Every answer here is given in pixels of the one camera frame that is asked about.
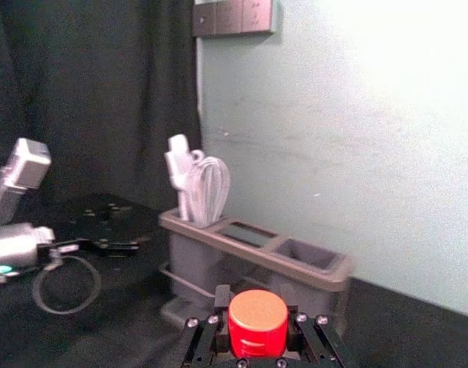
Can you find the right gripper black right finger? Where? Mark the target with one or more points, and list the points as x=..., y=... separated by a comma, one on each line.
x=314, y=341

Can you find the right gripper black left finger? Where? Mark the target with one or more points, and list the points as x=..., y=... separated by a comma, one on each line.
x=221, y=303

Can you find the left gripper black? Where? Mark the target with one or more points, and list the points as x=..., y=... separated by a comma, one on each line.
x=103, y=222

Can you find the red cylinder with tan top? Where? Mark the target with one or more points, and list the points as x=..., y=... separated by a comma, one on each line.
x=257, y=326

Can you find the grey three-compartment organizer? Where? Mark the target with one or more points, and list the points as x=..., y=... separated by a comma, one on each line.
x=257, y=264

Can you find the black table cloth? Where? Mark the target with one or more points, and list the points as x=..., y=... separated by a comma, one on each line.
x=391, y=337

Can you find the black curtain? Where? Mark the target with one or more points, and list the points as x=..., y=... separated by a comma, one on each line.
x=96, y=96

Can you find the grey wall switch panel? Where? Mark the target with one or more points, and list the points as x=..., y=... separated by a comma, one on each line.
x=234, y=17

